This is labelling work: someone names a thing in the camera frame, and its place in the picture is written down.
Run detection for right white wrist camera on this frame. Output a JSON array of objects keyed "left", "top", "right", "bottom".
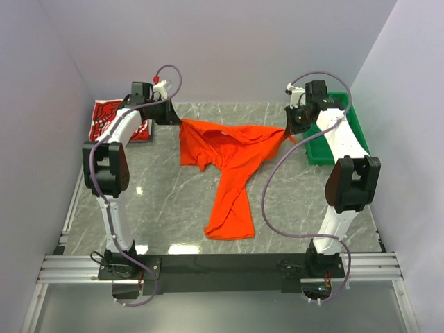
[{"left": 285, "top": 83, "right": 305, "bottom": 108}]

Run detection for green plastic bin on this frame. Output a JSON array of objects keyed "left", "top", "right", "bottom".
[{"left": 303, "top": 108, "right": 370, "bottom": 165}]

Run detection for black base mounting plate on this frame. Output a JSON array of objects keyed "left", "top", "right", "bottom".
[{"left": 98, "top": 253, "right": 345, "bottom": 295}]

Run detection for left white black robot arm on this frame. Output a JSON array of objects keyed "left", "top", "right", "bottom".
[{"left": 82, "top": 78, "right": 181, "bottom": 280}]

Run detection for orange t-shirt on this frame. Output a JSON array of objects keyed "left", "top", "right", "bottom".
[{"left": 179, "top": 119, "right": 295, "bottom": 241}]

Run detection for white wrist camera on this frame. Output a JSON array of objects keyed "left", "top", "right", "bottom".
[
  {"left": 153, "top": 75, "right": 173, "bottom": 101},
  {"left": 285, "top": 83, "right": 305, "bottom": 108}
]

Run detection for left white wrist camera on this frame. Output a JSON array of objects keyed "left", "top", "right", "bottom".
[{"left": 153, "top": 75, "right": 173, "bottom": 101}]

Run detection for red white printed folded t-shirt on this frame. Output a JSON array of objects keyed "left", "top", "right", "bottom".
[{"left": 89, "top": 99, "right": 153, "bottom": 143}]

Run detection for aluminium rail frame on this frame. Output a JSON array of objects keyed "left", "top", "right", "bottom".
[{"left": 23, "top": 157, "right": 420, "bottom": 332}]

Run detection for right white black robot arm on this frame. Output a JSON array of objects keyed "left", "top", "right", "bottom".
[{"left": 285, "top": 80, "right": 381, "bottom": 276}]

